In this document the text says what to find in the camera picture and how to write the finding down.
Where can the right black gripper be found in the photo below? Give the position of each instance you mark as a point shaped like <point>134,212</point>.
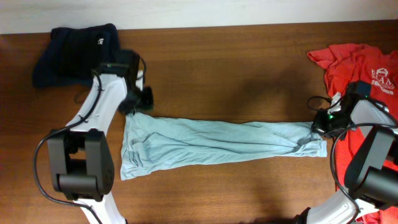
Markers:
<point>317,124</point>

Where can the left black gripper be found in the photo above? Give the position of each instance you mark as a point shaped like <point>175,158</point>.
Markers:
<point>147,105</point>

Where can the light blue t-shirt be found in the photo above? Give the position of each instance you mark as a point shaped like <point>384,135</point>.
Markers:
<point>151,144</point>

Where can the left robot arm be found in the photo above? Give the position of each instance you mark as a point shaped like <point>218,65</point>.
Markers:
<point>81,165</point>

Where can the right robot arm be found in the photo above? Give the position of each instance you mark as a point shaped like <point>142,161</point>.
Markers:
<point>369,185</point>

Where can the red printed t-shirt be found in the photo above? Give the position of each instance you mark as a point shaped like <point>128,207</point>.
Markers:
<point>346,63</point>

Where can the black folded garment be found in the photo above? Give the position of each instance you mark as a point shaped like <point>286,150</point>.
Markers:
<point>83,51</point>

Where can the navy blue folded garment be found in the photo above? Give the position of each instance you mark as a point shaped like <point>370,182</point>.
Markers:
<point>45,73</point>

